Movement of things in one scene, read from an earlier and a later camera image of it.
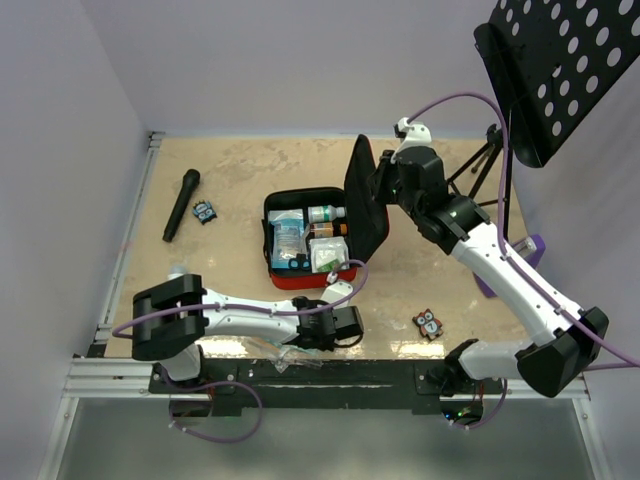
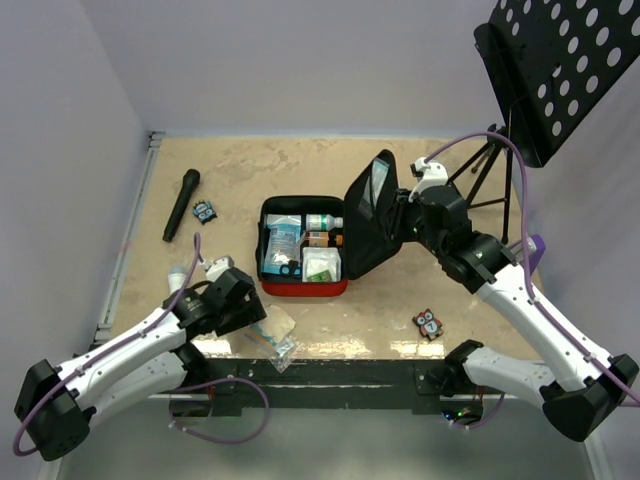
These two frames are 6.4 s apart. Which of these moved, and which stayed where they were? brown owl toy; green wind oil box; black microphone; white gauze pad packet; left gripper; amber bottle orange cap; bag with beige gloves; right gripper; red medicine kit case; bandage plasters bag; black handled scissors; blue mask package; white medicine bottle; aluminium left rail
Moved: bag with beige gloves; black handled scissors; red medicine kit case; white gauze pad packet; left gripper; bandage plasters bag; green wind oil box; amber bottle orange cap; right gripper; white medicine bottle; blue mask package
Stayed: brown owl toy; aluminium left rail; black microphone
